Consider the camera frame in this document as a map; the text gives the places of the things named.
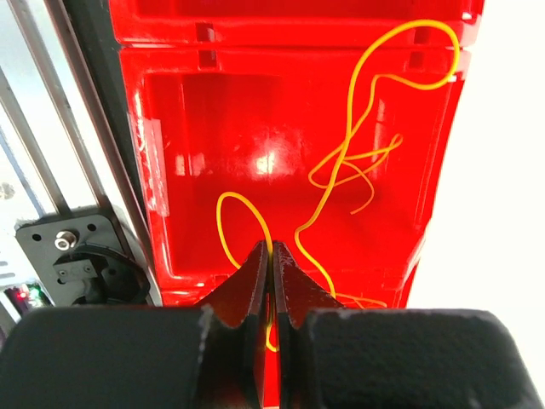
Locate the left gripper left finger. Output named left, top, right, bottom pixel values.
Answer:
left=1, top=243, right=268, bottom=408

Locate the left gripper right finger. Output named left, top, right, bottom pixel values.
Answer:
left=272, top=242, right=543, bottom=408

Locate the red plastic bin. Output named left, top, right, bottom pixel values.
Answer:
left=108, top=0, right=486, bottom=310

